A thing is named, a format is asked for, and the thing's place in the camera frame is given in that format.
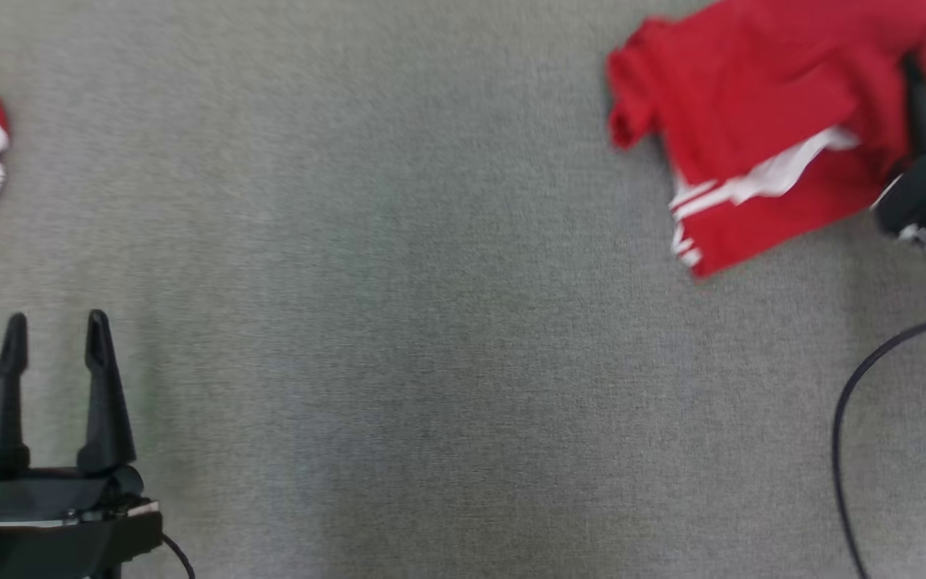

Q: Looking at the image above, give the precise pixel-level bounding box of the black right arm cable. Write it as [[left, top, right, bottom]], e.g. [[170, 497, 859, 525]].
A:
[[830, 309, 926, 579]]

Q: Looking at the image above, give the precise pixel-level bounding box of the red white basketball jersey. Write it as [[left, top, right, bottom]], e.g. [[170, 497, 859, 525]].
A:
[[606, 0, 926, 279]]

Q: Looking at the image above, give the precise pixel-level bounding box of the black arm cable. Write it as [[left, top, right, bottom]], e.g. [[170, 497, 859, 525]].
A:
[[161, 534, 196, 579], [830, 309, 926, 579]]

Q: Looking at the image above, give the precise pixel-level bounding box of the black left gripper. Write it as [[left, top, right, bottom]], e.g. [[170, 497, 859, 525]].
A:
[[0, 309, 166, 579]]

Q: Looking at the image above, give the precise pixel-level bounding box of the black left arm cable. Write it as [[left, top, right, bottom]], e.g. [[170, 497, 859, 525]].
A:
[[161, 534, 196, 579]]

